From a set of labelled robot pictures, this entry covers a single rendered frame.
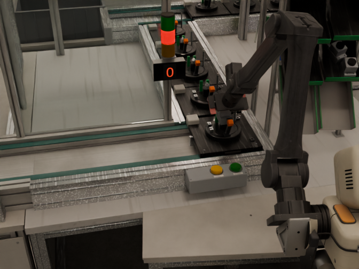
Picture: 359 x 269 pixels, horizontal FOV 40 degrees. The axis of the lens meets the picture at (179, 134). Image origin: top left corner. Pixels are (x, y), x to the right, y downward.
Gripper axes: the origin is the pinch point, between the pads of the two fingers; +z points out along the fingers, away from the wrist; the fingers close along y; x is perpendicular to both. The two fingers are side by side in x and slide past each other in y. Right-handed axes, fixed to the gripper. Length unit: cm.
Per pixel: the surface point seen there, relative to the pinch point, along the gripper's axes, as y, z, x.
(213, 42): -25, 85, -67
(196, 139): 11.2, 6.0, 8.9
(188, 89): 5.6, 30.6, -20.1
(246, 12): -45, 74, -78
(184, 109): 11.1, 20.2, -7.9
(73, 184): 58, -3, 21
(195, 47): -7, 55, -51
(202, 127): 7.0, 10.8, 3.3
